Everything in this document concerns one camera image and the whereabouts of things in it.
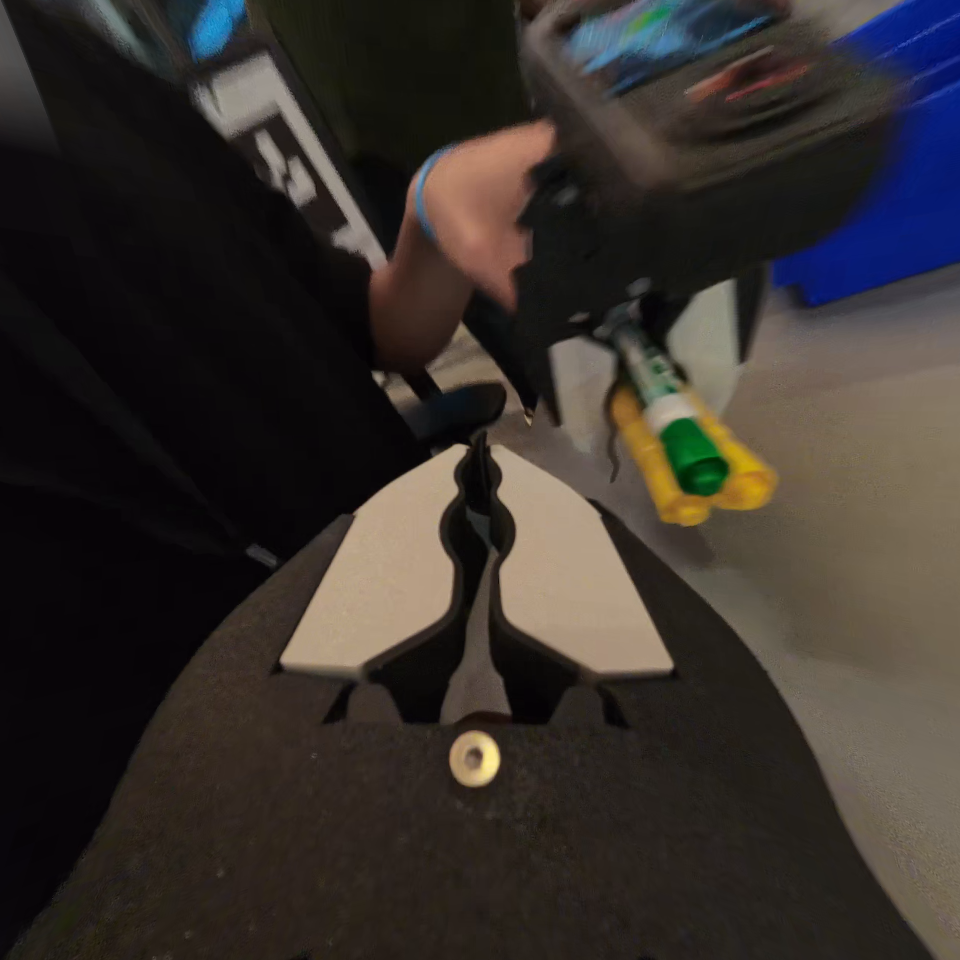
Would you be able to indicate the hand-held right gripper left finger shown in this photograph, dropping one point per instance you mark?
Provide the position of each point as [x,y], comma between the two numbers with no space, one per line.
[375,585]

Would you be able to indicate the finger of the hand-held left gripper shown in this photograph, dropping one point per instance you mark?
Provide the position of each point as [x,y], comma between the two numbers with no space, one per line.
[581,379]
[705,352]

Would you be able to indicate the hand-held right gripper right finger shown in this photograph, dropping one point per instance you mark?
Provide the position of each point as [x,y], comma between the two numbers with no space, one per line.
[577,585]

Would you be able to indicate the green capped whiteboard marker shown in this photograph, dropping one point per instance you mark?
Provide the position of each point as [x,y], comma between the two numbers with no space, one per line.
[675,435]

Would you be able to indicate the yellow marker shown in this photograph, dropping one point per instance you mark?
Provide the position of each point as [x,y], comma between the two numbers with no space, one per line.
[746,472]
[652,465]

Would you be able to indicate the person's left forearm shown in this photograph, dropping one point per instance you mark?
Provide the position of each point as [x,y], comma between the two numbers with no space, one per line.
[409,300]

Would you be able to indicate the person's left hand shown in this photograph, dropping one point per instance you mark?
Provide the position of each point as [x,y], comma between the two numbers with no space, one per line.
[465,217]

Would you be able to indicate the black chair leg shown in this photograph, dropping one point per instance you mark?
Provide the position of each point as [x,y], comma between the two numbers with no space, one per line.
[457,409]

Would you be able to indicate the blue plastic bin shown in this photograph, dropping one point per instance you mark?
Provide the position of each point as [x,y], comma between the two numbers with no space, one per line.
[900,225]

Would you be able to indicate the blue wristband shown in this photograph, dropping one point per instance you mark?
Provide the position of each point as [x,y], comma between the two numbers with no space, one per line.
[422,195]

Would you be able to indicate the person's black clothing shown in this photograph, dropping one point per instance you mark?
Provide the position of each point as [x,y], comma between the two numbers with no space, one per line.
[150,375]

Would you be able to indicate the black white printed sign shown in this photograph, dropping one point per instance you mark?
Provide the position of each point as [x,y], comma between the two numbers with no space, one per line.
[285,150]

